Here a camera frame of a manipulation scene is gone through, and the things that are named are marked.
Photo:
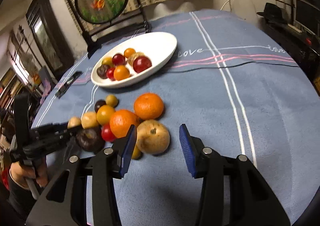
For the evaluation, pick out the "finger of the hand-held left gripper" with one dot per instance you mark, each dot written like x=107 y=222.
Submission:
x=50 y=129
x=62 y=141

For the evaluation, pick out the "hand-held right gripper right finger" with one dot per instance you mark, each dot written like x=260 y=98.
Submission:
x=187 y=151

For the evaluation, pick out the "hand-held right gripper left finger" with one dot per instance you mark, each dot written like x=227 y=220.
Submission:
x=126 y=153

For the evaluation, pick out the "small tan longan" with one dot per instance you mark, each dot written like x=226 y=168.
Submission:
x=137 y=153
x=111 y=100

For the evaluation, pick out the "pale tan round fruit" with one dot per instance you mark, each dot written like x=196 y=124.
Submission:
x=89 y=120
x=74 y=122

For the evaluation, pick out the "red cherry tomato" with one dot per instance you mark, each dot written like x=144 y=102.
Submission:
x=118 y=59
x=107 y=133
x=110 y=73

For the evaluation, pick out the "large dark brown date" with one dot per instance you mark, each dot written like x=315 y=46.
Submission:
x=90 y=139

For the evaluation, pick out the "orange tangerine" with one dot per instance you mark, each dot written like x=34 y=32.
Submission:
x=148 y=106
x=123 y=122

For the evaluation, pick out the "smooth tan passion fruit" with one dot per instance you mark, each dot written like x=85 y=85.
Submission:
x=153 y=137

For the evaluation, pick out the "yellow-orange tomato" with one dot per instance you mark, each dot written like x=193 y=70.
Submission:
x=105 y=114

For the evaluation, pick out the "small dark round fruit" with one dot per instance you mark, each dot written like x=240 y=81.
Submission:
x=99 y=105

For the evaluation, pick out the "brown wrinkled date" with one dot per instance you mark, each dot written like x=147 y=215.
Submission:
x=102 y=71

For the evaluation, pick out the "large orange tomato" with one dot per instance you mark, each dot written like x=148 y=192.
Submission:
x=121 y=72

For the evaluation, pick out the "yellow cherry tomato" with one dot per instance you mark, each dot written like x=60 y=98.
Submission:
x=108 y=62

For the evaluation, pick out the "red plum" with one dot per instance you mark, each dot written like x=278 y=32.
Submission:
x=142 y=64

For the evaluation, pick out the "large tan passion fruit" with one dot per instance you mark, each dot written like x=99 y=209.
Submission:
x=133 y=58

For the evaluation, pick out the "orange cherry tomato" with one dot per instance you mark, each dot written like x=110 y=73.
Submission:
x=129 y=52

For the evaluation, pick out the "white oval plate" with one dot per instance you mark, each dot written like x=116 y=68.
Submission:
x=160 y=48

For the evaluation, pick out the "person's left forearm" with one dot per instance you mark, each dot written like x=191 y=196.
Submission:
x=17 y=198

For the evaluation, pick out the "person's left hand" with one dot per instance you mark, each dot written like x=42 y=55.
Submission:
x=22 y=173

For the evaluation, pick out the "blue striped tablecloth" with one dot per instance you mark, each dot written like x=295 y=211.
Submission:
x=212 y=116

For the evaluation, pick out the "black smartphone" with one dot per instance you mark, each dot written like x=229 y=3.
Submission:
x=67 y=84

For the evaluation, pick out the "dark chair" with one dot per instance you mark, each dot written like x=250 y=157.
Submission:
x=48 y=78

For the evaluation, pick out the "dark wood framed picture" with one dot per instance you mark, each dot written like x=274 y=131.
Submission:
x=45 y=33

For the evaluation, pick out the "black cabinet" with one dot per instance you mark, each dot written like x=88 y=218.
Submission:
x=287 y=38

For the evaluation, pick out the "black hat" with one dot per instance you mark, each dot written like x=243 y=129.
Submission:
x=272 y=12

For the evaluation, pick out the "computer monitor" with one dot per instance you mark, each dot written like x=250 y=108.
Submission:
x=306 y=13

